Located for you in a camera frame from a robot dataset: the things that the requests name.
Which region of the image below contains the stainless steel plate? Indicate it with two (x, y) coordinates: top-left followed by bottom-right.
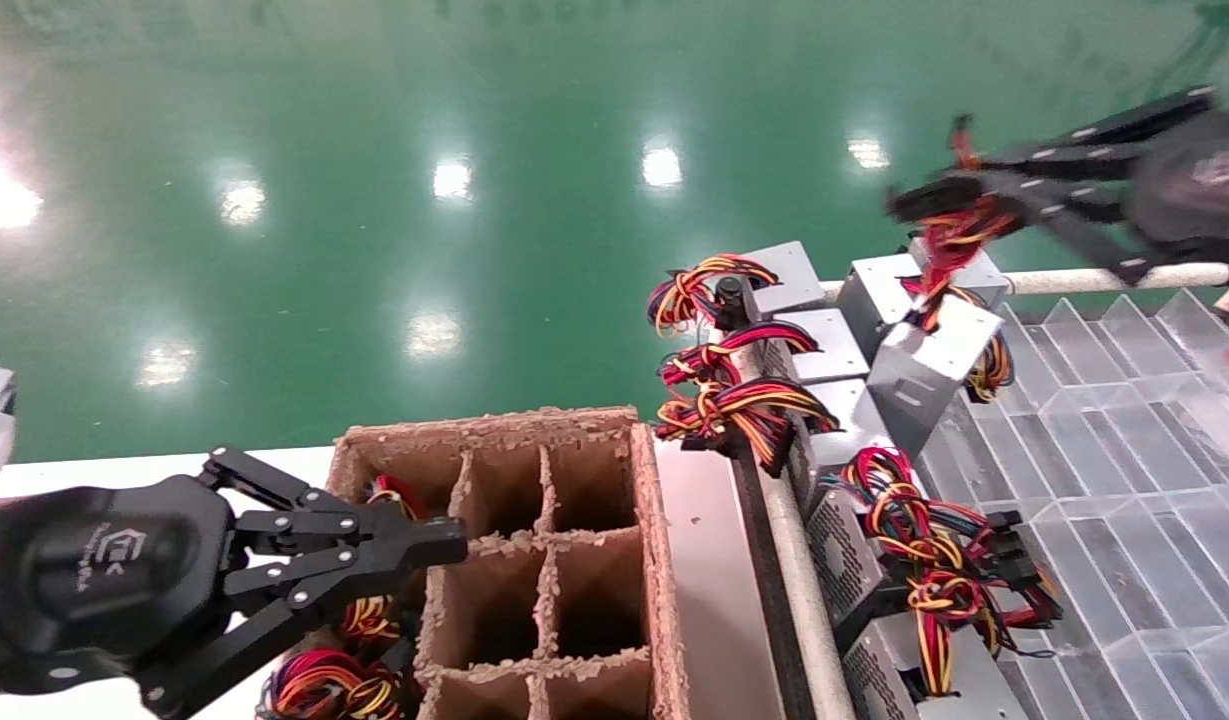
(656, 428), (790, 720)

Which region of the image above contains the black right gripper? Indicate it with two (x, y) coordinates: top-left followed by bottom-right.
(889, 88), (1229, 286)

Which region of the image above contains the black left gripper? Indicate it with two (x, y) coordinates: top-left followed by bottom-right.
(0, 445), (470, 716)

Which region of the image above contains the brown cardboard divider box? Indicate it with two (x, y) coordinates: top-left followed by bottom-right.
(314, 405), (690, 720)

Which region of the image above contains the clear acrylic divider tray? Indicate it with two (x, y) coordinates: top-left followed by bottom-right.
(914, 290), (1229, 720)

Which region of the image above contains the black cart edge strip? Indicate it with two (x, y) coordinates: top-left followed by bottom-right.
(729, 440), (820, 720)

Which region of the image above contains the red yellow cable bundle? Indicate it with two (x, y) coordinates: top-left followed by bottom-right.
(369, 473), (430, 521)
(339, 595), (405, 646)
(259, 645), (420, 720)

